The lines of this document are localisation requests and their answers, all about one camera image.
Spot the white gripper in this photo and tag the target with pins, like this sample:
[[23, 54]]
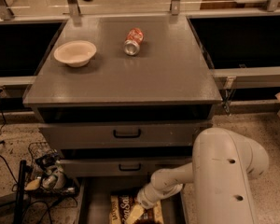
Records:
[[145, 200]]

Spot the brown sea salt chip bag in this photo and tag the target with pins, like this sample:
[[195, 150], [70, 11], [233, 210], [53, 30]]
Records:
[[122, 205]]

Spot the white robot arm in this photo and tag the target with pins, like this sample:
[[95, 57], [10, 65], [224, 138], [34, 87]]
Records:
[[223, 163]]

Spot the grey middle drawer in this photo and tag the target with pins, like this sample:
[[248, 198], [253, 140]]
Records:
[[120, 166]]

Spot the grey open bottom drawer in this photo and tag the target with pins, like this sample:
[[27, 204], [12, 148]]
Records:
[[95, 199]]

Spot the grey top drawer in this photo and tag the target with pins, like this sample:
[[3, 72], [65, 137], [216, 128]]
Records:
[[121, 135]]

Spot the grey drawer cabinet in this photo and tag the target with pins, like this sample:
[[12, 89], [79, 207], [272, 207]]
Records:
[[167, 81]]

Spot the black pole stand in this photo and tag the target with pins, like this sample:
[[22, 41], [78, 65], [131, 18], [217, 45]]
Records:
[[20, 193]]

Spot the white paper bowl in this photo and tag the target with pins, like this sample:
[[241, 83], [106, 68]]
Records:
[[75, 53]]

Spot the red soda can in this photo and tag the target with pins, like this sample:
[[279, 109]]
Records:
[[133, 42]]

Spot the wire basket with items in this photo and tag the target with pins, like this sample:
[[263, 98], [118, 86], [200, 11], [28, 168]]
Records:
[[47, 175]]

